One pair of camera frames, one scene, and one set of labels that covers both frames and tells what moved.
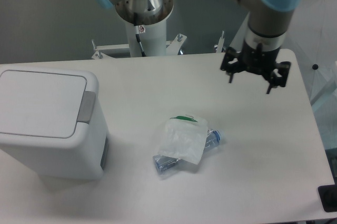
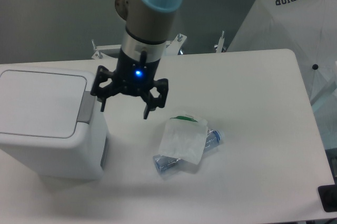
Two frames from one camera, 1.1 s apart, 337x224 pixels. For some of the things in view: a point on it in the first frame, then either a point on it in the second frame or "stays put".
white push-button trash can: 52,120 stays put
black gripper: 258,61 → 132,77
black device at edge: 328,196 stays put
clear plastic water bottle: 160,162 stays put
